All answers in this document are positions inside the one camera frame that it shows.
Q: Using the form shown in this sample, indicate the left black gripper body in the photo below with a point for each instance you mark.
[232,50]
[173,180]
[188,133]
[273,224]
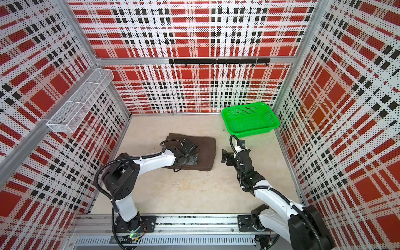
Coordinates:
[186,160]

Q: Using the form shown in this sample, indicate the black hook rail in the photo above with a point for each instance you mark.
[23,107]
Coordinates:
[224,61]

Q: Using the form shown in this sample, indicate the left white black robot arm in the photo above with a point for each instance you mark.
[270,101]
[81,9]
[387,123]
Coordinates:
[117,178]

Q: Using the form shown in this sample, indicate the white wire mesh shelf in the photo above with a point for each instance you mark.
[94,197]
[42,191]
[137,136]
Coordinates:
[71,114]

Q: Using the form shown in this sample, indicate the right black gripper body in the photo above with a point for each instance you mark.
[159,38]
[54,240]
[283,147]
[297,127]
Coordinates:
[231,161]

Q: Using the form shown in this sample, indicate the brown trousers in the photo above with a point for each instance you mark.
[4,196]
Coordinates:
[206,151]

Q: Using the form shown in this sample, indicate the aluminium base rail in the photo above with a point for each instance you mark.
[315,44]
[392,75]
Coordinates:
[98,230]

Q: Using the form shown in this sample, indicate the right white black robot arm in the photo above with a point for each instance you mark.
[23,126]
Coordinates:
[302,226]

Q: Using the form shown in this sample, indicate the green plastic basket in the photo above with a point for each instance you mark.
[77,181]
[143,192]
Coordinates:
[250,119]

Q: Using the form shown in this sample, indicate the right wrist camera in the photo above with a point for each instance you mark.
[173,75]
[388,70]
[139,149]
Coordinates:
[240,146]

